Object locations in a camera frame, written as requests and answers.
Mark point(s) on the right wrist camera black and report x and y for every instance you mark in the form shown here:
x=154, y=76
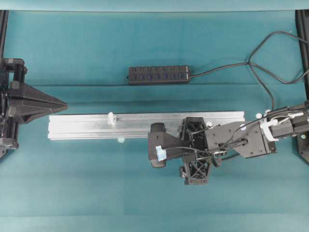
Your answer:
x=163, y=146

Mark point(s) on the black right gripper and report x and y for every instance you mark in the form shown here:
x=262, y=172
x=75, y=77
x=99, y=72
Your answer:
x=197, y=162

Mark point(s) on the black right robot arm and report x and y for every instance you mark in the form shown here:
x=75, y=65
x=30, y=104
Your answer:
x=216, y=144

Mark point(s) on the black left frame post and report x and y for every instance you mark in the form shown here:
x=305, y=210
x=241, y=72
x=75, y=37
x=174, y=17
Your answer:
x=3, y=27

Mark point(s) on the silver aluminium extrusion rail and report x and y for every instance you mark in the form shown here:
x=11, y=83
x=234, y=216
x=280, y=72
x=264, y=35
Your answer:
x=137, y=125

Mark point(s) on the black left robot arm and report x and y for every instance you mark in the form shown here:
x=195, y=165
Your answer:
x=20, y=103

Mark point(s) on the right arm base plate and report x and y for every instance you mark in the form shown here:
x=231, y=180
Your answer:
x=302, y=146

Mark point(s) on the black right frame post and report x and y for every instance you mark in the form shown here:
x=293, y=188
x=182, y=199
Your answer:
x=302, y=23

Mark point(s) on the black frame post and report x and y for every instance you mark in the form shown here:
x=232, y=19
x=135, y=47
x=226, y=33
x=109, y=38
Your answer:
x=3, y=27
x=302, y=23

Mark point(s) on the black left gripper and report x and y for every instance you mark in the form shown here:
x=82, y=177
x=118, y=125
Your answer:
x=24, y=114

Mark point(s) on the black multi-port USB hub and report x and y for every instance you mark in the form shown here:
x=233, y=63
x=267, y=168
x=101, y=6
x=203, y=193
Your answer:
x=158, y=75

